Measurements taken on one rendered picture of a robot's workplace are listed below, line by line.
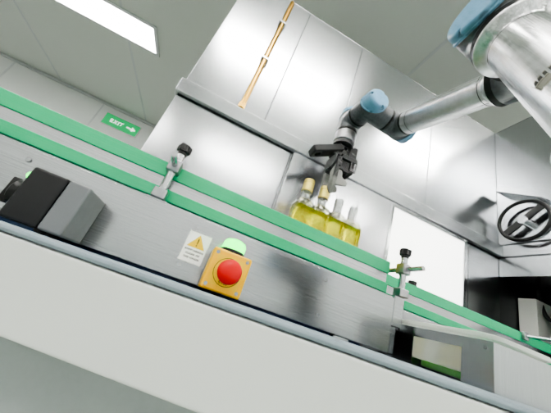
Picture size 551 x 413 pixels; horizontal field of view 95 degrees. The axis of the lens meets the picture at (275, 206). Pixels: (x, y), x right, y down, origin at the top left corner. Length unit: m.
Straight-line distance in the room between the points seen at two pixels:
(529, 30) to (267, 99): 0.80
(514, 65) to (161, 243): 0.61
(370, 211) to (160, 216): 0.80
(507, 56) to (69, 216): 0.67
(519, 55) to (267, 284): 0.53
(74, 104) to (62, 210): 4.32
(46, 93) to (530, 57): 4.90
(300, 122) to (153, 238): 0.78
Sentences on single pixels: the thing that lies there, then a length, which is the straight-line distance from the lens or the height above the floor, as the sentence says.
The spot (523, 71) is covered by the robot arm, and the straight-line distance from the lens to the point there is 0.50.
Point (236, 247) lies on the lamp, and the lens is 0.47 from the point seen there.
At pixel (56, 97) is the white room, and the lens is 4.88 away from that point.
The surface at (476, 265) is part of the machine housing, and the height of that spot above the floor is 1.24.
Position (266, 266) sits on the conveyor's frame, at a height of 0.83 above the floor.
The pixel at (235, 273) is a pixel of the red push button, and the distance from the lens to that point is 0.42.
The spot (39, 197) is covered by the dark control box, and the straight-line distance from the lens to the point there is 0.49.
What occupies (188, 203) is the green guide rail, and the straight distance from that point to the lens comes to 0.55.
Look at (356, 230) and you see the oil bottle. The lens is 0.82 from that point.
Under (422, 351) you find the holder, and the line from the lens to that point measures 0.70.
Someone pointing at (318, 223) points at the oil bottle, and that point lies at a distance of 0.75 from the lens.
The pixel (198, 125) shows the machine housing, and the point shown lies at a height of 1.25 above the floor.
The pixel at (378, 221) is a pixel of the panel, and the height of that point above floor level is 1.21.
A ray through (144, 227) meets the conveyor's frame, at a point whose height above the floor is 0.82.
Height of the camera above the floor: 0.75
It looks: 22 degrees up
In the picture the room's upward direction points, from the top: 19 degrees clockwise
